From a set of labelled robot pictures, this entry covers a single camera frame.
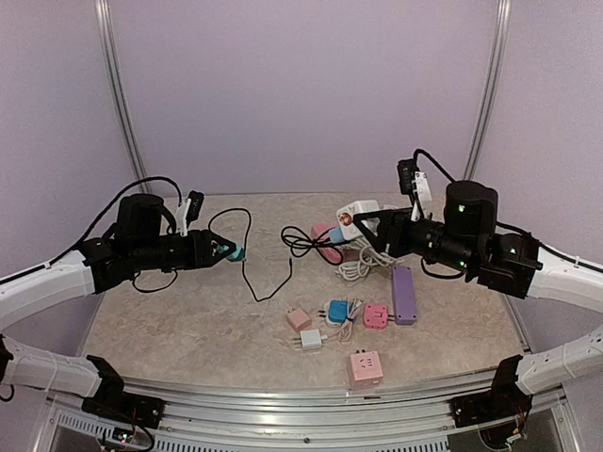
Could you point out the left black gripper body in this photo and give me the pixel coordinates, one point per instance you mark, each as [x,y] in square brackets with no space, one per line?
[197,257]

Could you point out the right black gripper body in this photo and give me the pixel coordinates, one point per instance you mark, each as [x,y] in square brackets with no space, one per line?
[402,244]

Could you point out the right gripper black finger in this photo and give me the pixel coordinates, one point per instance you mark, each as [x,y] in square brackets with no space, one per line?
[373,217]
[375,231]

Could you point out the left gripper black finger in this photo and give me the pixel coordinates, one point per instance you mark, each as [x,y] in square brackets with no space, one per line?
[216,256]
[219,242]

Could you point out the teal usb charger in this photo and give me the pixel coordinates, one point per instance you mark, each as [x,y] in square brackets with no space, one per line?
[237,256]

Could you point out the light blue charger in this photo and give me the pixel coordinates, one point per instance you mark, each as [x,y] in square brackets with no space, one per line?
[336,236]

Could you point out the pink triangular socket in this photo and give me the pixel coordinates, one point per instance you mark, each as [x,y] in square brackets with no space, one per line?
[333,254]

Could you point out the blue plug adapter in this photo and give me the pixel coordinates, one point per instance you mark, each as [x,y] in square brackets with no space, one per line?
[335,312]

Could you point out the pink socket adapter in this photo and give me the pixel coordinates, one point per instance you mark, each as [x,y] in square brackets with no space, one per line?
[376,316]

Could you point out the pink charger plug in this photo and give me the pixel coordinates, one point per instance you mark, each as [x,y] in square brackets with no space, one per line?
[298,319]

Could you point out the white usb charger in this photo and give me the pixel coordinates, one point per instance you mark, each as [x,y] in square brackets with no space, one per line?
[309,340]

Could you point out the pink cube socket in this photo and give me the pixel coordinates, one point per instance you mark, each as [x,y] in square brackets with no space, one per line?
[365,369]

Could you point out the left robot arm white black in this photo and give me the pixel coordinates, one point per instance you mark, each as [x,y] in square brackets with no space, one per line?
[145,236]

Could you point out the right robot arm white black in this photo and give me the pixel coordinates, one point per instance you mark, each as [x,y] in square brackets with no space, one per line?
[504,258]

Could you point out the purple power strip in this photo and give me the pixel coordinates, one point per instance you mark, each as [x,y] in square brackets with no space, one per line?
[403,296]

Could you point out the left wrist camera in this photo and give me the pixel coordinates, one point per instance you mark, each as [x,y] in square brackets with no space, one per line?
[188,211]

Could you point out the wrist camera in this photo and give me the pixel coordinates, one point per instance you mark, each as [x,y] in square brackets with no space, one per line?
[188,211]
[414,183]

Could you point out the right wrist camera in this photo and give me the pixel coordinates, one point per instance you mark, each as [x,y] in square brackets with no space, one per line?
[414,183]

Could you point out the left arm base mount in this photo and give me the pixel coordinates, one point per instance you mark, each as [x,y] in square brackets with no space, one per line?
[111,401]

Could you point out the front aluminium rail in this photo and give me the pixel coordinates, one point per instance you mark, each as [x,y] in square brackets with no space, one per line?
[415,417]

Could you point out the right aluminium frame post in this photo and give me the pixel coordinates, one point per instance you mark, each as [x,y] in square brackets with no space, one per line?
[489,93]

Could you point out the aluminium frame post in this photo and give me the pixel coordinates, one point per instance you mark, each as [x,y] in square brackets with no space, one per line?
[489,93]
[116,88]

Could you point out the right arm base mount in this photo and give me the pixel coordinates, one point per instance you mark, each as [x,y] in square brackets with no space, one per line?
[503,399]

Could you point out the left aluminium frame post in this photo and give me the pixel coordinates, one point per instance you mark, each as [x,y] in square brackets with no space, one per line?
[116,88]

